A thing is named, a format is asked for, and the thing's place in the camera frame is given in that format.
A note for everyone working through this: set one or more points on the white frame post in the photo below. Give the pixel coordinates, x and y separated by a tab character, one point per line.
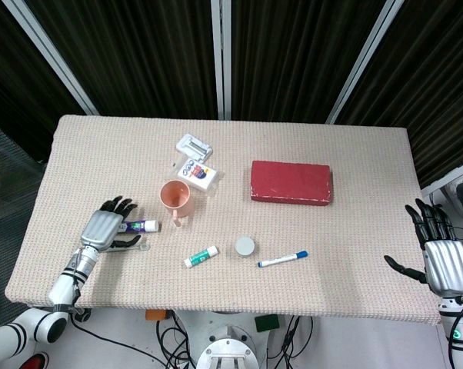
220	57
364	61
50	57
450	173

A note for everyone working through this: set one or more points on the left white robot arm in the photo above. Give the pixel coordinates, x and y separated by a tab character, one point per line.
62	286

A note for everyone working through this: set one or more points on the green white glue stick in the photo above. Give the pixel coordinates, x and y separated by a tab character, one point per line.
200	257

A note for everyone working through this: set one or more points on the black pleated curtain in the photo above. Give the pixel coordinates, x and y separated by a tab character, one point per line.
8	77
439	96
293	54
139	54

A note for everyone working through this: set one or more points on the red round button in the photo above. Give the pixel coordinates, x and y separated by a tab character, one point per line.
37	362

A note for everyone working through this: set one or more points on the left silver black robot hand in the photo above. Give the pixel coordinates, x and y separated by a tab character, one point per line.
100	228

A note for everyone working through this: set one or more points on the red brick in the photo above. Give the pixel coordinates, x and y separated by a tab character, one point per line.
291	182

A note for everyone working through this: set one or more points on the grey round cap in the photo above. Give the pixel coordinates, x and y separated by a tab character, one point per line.
244	246

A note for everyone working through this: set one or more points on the green box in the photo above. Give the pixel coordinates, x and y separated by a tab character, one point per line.
267	323

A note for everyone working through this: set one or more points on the black mesh screen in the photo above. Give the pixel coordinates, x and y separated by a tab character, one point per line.
8	211

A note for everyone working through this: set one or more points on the white marker with blue cap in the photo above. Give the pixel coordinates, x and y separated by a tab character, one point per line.
281	259

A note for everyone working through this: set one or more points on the white card box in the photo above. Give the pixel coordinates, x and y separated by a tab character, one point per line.
200	175

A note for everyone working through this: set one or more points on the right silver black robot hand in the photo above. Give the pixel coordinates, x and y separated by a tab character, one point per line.
447	265

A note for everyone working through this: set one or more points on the beige waffle tablecloth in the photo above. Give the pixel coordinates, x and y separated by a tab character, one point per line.
293	284

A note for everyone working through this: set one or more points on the orange box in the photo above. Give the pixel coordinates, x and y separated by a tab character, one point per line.
156	314

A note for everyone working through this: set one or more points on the white robot torso base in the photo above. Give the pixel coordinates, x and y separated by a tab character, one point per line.
225	330

